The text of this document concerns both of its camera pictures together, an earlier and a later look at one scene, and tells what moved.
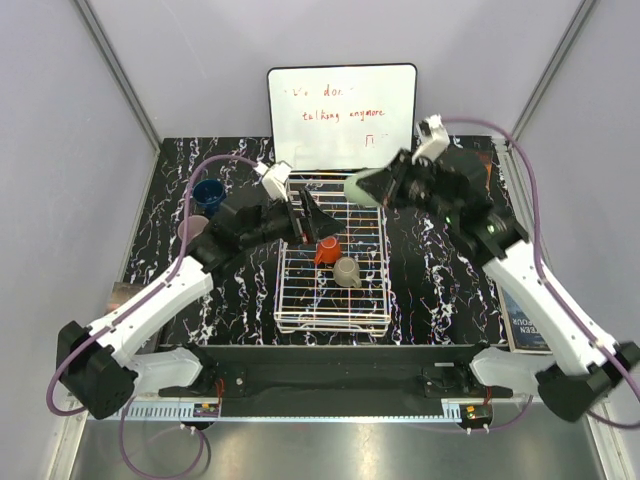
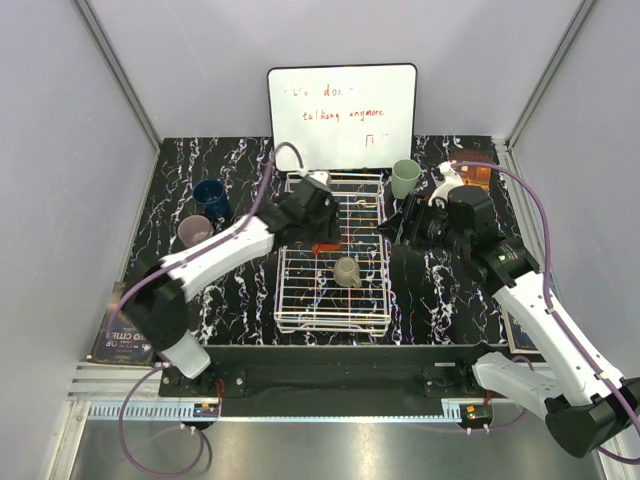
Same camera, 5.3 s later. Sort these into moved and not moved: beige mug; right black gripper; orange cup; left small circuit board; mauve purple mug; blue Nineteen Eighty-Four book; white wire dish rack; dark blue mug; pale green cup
Moved: pale green cup; right black gripper; orange cup
Not moved: white wire dish rack; left small circuit board; mauve purple mug; dark blue mug; blue Nineteen Eighty-Four book; beige mug
